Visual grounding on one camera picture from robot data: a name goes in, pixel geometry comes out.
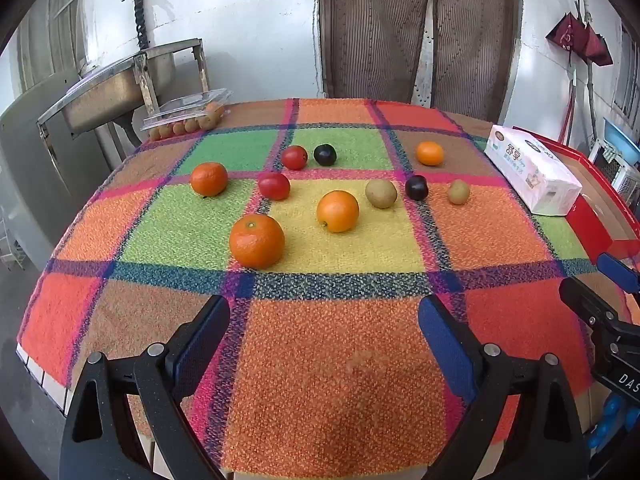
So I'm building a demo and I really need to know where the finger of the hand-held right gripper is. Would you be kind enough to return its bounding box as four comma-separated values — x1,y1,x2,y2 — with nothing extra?
558,277,624,332
596,253,640,295

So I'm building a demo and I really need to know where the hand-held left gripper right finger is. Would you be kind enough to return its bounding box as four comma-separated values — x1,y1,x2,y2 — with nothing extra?
418,295,586,480

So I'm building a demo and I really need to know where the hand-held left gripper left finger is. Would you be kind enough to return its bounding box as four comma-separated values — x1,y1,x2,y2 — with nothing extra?
59,294,232,480

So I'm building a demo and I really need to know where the red cardboard box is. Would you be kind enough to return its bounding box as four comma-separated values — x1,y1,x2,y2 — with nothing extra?
512,126,640,266

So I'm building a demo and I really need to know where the large dark orange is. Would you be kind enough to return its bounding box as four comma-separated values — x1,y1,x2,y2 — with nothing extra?
229,213,286,270

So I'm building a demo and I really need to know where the small green kiwi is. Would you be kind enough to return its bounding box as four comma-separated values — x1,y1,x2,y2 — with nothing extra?
447,179,471,206

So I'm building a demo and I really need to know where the large green kiwi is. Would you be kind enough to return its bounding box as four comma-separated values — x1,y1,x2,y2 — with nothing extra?
365,179,398,209

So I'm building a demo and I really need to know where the light navel orange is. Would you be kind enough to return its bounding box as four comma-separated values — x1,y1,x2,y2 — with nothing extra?
316,190,360,234

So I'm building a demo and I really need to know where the red tomato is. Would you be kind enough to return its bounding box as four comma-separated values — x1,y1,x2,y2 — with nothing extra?
281,145,308,171
258,172,291,201

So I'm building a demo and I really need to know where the small orange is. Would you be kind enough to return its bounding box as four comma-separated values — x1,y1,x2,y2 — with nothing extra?
416,141,445,167

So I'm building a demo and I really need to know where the person's right hand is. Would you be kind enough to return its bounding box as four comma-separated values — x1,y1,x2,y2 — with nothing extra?
587,395,629,452

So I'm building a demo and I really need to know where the white air conditioner unit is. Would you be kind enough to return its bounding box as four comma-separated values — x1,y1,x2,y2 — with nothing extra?
587,140,640,201

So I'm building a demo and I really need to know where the colourful plaid blanket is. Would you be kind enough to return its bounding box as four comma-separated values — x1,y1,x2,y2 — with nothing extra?
17,97,626,476

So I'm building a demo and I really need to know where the white tissue pack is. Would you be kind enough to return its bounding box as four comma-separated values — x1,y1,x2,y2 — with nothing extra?
484,124,583,216

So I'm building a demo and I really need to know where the dark orange mandarin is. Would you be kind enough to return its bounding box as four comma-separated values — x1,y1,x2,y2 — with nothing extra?
190,161,229,198

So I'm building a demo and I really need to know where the wooden stick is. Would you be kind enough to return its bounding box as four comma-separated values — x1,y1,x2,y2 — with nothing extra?
575,0,599,142

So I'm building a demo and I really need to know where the pile of kumquats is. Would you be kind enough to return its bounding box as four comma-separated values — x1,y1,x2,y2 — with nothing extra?
148,102,226,141

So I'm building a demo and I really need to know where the dark red umbrella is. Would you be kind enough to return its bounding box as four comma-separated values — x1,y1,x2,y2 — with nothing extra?
545,10,615,67

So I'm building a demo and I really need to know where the clear plastic clamshell container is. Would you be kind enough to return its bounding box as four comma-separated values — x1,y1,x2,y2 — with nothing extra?
140,88,234,142

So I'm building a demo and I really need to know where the grey board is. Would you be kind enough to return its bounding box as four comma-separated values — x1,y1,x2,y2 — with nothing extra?
0,67,116,271

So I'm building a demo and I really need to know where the metal sink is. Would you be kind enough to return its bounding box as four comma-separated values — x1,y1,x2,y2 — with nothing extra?
37,38,208,136

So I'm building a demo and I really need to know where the brown ribbed double door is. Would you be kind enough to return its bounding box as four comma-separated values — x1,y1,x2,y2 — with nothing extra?
316,0,521,121

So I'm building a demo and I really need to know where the black hose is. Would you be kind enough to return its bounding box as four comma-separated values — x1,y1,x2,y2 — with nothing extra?
132,0,150,53

